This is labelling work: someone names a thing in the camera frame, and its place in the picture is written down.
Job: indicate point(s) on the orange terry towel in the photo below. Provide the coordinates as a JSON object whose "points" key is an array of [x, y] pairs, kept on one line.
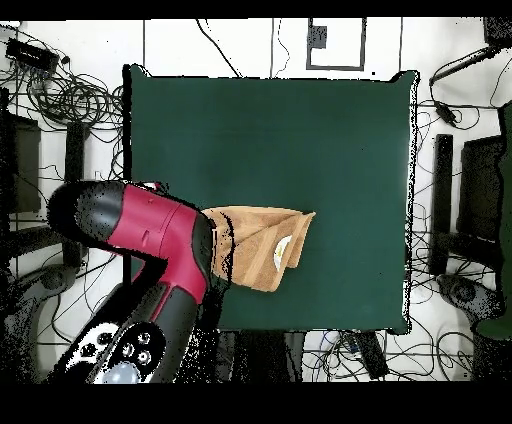
{"points": [[256, 248]]}

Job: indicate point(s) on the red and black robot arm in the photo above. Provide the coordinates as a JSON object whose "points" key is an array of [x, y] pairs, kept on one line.
{"points": [[160, 228]]}

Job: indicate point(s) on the dark green table cloth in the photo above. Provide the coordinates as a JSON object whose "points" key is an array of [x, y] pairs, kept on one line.
{"points": [[280, 140]]}

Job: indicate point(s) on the black power brick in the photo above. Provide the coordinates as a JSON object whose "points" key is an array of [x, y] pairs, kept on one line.
{"points": [[372, 356]]}

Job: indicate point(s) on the black power adapter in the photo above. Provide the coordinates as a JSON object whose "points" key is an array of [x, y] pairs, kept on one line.
{"points": [[446, 112]]}

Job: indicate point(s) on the grey tripod base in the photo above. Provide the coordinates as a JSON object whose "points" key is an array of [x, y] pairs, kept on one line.
{"points": [[52, 280], [466, 294]]}

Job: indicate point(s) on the black multi-port hub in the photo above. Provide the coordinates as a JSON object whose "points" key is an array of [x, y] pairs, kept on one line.
{"points": [[32, 54]]}

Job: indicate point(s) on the black box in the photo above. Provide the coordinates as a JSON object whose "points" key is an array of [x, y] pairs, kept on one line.
{"points": [[498, 30]]}

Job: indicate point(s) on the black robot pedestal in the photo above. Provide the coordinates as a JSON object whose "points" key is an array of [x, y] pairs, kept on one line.
{"points": [[260, 356]]}

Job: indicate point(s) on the black metal stand frame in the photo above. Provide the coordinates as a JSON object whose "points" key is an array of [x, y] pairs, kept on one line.
{"points": [[74, 152], [444, 200]]}

